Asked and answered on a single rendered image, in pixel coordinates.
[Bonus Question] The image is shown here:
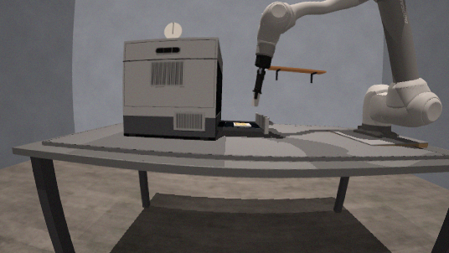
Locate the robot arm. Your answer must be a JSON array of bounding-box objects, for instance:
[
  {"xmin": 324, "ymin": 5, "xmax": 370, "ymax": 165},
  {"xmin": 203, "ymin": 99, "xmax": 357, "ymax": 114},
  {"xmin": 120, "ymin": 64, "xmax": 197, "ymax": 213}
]
[{"xmin": 255, "ymin": 0, "xmax": 442, "ymax": 138}]

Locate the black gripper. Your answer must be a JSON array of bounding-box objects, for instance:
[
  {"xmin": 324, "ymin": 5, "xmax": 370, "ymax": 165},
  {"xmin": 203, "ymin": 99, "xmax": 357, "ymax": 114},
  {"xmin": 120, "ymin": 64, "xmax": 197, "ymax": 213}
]
[{"xmin": 251, "ymin": 54, "xmax": 272, "ymax": 106}]

